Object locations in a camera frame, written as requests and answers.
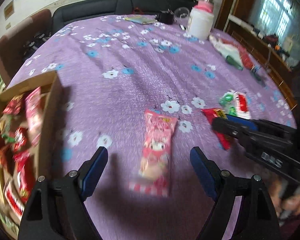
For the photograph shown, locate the red snack bag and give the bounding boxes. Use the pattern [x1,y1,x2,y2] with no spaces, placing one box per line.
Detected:
[201,108,232,150]

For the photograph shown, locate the red kitkat style wrapper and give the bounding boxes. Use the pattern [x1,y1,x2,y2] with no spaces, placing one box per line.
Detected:
[13,127,28,152]

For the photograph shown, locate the pink cartoon snack bag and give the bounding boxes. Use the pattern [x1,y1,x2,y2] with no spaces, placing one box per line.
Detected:
[129,110,178,197]

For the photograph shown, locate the green candy strip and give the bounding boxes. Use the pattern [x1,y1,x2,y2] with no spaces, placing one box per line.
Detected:
[219,91,237,116]

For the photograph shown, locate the person right hand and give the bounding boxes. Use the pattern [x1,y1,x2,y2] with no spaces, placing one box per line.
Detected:
[268,177,300,219]

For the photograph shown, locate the red mesh bag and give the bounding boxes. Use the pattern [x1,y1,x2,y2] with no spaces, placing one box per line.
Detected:
[220,38,255,70]

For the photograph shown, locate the white green work glove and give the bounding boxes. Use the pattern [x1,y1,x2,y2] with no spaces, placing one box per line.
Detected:
[208,35,244,70]

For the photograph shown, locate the wooden sideboard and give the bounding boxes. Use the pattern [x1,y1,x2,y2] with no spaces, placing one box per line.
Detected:
[226,15,298,113]

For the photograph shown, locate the cardboard box tray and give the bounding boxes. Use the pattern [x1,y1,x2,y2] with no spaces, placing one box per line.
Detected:
[0,71,62,239]

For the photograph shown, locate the purple floral tablecloth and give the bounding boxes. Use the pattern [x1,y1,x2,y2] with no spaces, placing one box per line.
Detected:
[11,16,295,239]

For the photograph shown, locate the white plastic tub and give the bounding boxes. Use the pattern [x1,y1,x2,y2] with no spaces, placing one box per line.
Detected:
[186,7,215,40]

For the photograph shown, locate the clear glass bowl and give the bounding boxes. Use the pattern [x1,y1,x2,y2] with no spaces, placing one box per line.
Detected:
[174,7,190,19]

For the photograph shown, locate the pink sleeved bottle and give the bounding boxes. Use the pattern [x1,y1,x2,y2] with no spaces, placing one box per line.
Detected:
[194,0,214,13]

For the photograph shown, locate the small black box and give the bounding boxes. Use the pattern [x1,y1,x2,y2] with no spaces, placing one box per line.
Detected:
[155,10,174,25]

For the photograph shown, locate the flat booklet on table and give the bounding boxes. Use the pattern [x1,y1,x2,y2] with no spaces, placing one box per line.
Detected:
[124,15,157,25]

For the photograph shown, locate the black sofa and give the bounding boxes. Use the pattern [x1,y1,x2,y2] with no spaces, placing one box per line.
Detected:
[51,0,198,34]

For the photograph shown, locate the brown armchair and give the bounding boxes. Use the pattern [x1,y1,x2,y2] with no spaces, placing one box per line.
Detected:
[0,9,51,85]

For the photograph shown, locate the small wall plaque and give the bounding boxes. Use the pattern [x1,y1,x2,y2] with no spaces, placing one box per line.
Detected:
[4,1,14,20]

